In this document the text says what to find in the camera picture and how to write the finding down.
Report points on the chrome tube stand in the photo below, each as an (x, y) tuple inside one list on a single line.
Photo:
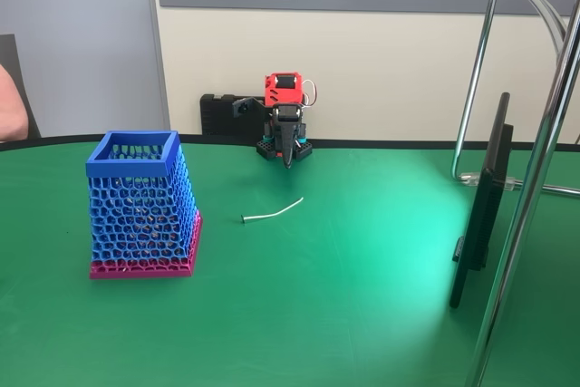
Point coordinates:
[(521, 224)]

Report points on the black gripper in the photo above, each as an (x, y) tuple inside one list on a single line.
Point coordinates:
[(286, 128)]

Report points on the black and teal clamp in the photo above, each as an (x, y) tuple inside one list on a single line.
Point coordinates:
[(302, 135), (268, 135)]

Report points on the clear plastic clip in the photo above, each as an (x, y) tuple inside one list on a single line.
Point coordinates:
[(470, 177)]

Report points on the blue and pink lattice basket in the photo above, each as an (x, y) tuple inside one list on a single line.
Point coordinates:
[(136, 224)]

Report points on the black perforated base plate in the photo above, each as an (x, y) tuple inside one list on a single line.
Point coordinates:
[(265, 150)]

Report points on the black plastic case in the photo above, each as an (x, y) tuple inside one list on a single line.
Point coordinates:
[(217, 115)]

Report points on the green cloth mat black edge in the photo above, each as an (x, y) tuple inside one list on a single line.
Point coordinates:
[(294, 292)]

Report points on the black gripper camera mount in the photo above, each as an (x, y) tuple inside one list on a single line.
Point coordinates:
[(242, 107)]

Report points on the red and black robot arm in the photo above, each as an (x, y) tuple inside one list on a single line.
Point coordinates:
[(283, 92)]

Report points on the person's bare forearm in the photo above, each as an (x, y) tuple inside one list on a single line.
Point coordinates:
[(11, 110)]

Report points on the black LED light panel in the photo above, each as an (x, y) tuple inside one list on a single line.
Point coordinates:
[(485, 206)]

